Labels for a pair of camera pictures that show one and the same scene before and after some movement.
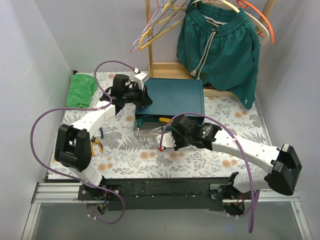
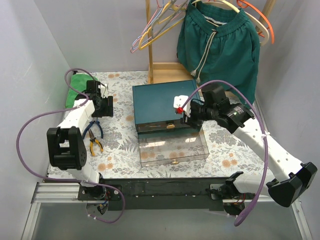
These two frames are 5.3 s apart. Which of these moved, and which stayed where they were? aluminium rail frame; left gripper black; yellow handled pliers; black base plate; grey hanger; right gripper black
Moved: right gripper black; left gripper black
Stayed: black base plate; yellow handled pliers; aluminium rail frame; grey hanger
